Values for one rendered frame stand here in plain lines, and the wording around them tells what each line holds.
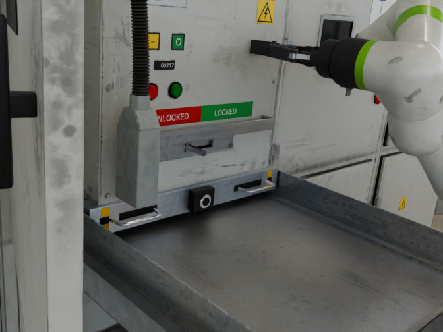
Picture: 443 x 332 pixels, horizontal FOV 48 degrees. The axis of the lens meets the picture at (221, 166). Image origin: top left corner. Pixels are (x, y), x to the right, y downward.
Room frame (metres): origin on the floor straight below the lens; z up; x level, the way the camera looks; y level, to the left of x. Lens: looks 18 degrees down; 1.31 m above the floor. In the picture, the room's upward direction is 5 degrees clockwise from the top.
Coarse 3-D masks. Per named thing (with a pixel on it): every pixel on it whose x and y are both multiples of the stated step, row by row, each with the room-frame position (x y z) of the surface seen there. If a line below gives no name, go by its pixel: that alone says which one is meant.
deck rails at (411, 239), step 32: (288, 192) 1.22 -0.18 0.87; (320, 192) 1.15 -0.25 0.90; (96, 224) 0.83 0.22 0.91; (352, 224) 1.08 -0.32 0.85; (384, 224) 1.03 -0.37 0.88; (416, 224) 0.98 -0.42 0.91; (96, 256) 0.83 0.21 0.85; (128, 256) 0.76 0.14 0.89; (416, 256) 0.95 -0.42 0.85; (160, 288) 0.69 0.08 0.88; (192, 320) 0.63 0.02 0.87; (224, 320) 0.59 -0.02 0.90
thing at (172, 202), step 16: (240, 176) 1.15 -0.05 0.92; (256, 176) 1.19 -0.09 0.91; (272, 176) 1.23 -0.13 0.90; (160, 192) 0.99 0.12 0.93; (176, 192) 1.01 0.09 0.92; (224, 192) 1.11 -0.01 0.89; (240, 192) 1.15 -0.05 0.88; (256, 192) 1.19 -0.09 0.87; (96, 208) 0.88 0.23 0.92; (128, 208) 0.92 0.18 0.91; (144, 208) 0.95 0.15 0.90; (160, 208) 0.98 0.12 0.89; (176, 208) 1.01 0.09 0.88
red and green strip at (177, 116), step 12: (180, 108) 1.02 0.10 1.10; (192, 108) 1.04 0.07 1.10; (204, 108) 1.07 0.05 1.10; (216, 108) 1.09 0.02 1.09; (228, 108) 1.12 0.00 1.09; (240, 108) 1.15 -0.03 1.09; (168, 120) 1.00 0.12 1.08; (180, 120) 1.02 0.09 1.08; (192, 120) 1.05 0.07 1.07; (204, 120) 1.07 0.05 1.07
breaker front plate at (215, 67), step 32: (128, 0) 0.93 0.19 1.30; (192, 0) 1.03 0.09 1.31; (224, 0) 1.09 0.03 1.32; (256, 0) 1.16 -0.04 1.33; (128, 32) 0.93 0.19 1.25; (160, 32) 0.98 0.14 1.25; (192, 32) 1.04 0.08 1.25; (224, 32) 1.10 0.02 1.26; (256, 32) 1.17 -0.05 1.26; (128, 64) 0.93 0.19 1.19; (192, 64) 1.04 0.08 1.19; (224, 64) 1.10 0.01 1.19; (256, 64) 1.17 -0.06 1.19; (128, 96) 0.93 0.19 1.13; (160, 96) 0.99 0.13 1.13; (192, 96) 1.04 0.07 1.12; (224, 96) 1.11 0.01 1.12; (256, 96) 1.18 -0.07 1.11; (160, 128) 0.99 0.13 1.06; (160, 160) 0.99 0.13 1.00; (192, 160) 1.05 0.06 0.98; (224, 160) 1.12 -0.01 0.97; (256, 160) 1.20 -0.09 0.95
